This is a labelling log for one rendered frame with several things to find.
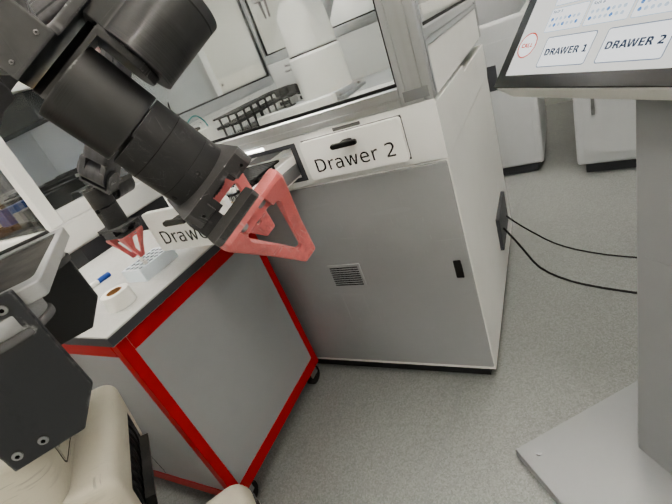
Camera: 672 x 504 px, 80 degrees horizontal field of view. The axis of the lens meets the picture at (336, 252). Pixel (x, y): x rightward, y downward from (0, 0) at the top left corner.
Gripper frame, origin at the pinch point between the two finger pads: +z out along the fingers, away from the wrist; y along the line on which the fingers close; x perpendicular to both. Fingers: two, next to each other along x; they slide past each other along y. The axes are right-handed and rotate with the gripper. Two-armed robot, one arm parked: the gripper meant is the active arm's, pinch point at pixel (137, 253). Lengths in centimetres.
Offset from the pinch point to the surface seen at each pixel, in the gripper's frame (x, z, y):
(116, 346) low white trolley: 22.9, 10.7, -10.6
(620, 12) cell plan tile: -12, -22, -108
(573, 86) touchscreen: -9, -14, -102
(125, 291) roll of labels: 11.8, 3.7, -6.2
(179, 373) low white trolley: 15.1, 28.2, -10.7
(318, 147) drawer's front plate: -35, -8, -44
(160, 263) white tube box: -3.1, 5.6, -1.6
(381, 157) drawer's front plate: -35, -1, -60
